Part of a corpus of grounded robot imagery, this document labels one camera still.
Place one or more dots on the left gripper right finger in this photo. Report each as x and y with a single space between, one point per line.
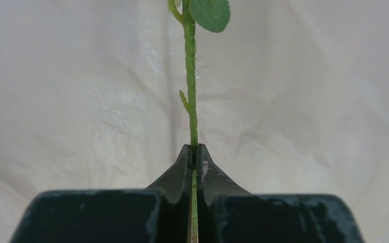
229 213

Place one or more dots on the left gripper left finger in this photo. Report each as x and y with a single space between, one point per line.
157 213

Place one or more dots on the pink flower bouquet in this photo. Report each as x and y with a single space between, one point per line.
293 97

